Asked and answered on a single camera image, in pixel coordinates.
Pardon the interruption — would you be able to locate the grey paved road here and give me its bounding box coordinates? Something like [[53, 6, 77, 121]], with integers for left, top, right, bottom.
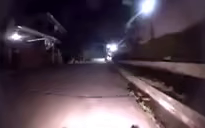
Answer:
[[0, 61, 162, 128]]

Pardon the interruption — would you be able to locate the building with lit canopy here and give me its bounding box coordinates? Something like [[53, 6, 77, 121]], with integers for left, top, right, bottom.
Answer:
[[0, 12, 68, 70]]

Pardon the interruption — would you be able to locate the street lamp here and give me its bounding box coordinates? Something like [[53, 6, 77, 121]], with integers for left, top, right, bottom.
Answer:
[[124, 0, 158, 44]]

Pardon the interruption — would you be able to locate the concrete kerb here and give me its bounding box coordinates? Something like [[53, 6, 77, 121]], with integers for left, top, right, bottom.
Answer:
[[113, 63, 205, 128]]

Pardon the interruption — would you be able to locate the long wall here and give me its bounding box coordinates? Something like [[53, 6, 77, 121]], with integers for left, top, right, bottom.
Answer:
[[113, 19, 205, 122]]

